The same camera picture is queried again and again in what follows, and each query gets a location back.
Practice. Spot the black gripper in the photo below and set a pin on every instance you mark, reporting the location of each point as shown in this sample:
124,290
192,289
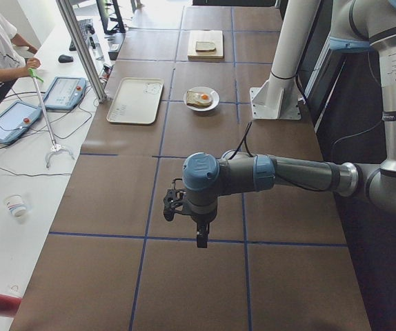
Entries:
202,219

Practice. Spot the white round plate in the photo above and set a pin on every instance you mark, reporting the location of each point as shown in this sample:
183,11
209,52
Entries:
207,90

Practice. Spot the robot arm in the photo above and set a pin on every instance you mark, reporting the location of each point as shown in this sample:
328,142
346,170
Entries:
355,26

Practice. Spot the bread slice with fried egg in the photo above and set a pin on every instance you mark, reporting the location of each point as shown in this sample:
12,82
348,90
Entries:
198,99

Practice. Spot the cream bear tray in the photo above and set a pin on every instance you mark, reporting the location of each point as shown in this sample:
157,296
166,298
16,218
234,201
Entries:
136,101

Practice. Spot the reacher grabber tool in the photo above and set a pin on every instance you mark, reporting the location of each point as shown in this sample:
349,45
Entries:
56,148

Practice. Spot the paper cup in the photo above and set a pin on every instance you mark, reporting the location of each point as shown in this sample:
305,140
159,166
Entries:
15,205

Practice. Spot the wooden cutting board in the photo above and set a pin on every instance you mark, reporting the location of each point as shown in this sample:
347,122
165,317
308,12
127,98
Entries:
215,36

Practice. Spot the far teach pendant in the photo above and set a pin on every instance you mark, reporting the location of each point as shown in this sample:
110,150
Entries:
64,93

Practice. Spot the teach pendant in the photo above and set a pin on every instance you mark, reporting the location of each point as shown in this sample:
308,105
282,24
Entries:
64,93
16,120

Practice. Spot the black monitor stand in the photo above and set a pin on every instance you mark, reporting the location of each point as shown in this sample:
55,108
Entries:
110,16

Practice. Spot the near teach pendant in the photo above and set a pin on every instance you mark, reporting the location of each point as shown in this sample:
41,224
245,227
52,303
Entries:
16,120

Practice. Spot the black computer mouse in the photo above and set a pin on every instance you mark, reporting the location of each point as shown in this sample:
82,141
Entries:
65,58

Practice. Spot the black keyboard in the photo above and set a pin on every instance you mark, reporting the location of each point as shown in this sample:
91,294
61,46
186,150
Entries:
84,26

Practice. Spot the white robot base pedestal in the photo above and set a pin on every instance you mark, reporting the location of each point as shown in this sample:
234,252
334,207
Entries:
277,98

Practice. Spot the aluminium frame post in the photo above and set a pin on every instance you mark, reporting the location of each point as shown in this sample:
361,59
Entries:
70,21

